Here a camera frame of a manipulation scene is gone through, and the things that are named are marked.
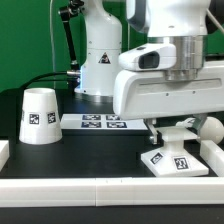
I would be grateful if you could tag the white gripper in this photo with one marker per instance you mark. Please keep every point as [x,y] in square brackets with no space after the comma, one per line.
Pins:
[143,95]

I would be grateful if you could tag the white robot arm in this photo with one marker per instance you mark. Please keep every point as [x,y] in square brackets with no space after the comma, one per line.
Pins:
[165,77]

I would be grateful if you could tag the white lamp bulb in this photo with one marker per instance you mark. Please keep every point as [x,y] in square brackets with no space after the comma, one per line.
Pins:
[212,129]

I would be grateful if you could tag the white wall bar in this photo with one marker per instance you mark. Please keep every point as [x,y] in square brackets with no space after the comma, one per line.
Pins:
[4,152]
[213,155]
[110,191]

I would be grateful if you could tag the white front wall bar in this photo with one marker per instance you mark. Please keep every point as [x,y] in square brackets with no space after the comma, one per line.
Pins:
[110,191]

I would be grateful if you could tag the white marker plate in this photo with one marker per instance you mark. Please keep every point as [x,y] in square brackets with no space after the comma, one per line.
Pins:
[99,122]

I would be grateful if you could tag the white lamp base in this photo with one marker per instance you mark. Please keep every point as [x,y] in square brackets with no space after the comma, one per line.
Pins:
[172,160]

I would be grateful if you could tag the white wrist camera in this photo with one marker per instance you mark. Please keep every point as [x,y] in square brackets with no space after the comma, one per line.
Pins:
[149,57]

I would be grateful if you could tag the white right wall bar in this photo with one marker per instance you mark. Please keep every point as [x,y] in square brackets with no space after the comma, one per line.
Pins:
[213,155]

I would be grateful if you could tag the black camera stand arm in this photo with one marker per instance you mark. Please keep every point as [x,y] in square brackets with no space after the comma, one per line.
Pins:
[66,13]

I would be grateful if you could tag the white lamp shade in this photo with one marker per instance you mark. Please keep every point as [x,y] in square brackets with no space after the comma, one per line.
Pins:
[40,123]

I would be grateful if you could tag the white left wall bar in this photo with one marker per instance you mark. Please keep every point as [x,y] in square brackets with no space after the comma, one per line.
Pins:
[4,152]

